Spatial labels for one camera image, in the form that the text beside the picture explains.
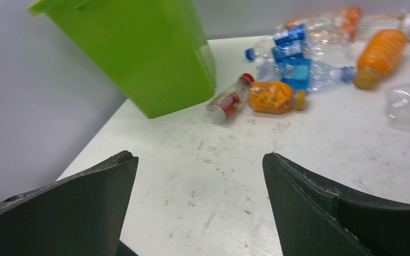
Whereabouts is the small red-cap bottle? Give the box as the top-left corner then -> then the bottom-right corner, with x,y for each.
206,73 -> 254,125

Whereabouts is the green-red label bottle rear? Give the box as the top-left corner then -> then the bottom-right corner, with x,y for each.
356,13 -> 410,41

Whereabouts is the crushed blue label bottle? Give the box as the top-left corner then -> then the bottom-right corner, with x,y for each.
256,58 -> 356,93

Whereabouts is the blue label clear bottle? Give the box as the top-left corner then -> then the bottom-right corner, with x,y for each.
245,24 -> 306,63

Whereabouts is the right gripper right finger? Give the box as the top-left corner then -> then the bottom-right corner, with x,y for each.
262,153 -> 410,255

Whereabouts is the orange label bottle rear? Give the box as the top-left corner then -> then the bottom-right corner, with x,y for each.
278,7 -> 361,44

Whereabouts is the orange bottle barcode label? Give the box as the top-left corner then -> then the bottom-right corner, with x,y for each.
353,29 -> 407,90

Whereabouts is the small orange juice bottle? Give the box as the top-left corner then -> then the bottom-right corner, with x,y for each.
248,81 -> 308,114

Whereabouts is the green plastic bin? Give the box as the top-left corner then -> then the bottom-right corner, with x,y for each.
27,0 -> 216,118

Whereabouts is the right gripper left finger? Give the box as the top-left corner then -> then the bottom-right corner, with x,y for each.
0,150 -> 139,255

